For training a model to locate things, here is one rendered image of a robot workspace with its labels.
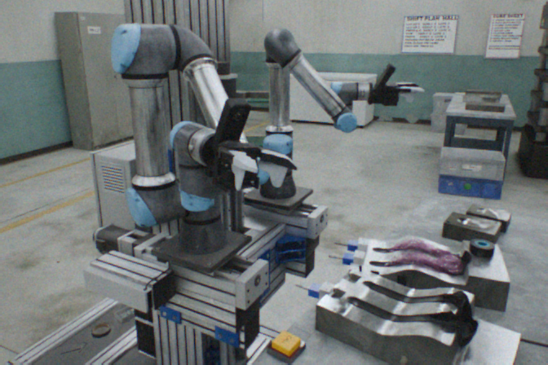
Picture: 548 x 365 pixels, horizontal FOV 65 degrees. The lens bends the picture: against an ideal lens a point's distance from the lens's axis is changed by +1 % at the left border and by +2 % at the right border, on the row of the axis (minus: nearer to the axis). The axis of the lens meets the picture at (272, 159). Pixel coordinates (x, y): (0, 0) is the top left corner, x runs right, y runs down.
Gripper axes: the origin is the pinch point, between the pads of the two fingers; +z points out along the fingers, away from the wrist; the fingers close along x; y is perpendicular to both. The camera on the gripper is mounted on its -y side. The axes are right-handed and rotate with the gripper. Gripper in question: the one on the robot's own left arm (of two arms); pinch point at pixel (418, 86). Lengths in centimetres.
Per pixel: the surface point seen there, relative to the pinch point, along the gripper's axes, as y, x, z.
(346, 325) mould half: 49, 79, -34
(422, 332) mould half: 41, 88, -17
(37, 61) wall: 72, -400, -403
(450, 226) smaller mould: 58, 11, 18
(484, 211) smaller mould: 63, -9, 41
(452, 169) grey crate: 153, -246, 118
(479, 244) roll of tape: 47, 41, 16
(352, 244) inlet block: 55, 32, -26
